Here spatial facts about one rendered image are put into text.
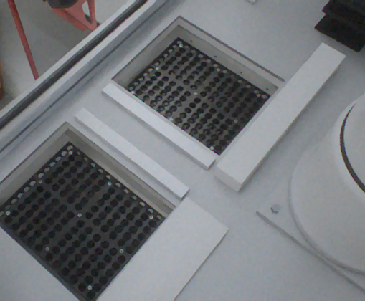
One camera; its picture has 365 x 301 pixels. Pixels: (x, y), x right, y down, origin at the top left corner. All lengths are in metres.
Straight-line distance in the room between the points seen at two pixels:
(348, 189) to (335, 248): 0.14
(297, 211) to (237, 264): 0.12
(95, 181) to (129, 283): 0.20
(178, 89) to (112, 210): 0.29
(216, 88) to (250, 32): 0.13
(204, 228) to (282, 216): 0.12
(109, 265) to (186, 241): 0.13
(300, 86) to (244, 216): 0.25
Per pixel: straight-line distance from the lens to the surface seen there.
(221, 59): 0.99
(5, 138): 0.78
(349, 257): 0.75
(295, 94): 0.84
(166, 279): 0.71
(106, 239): 0.78
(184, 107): 0.89
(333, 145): 0.64
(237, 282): 0.73
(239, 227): 0.75
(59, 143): 0.93
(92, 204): 0.80
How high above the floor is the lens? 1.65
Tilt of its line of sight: 62 degrees down
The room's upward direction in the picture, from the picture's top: straight up
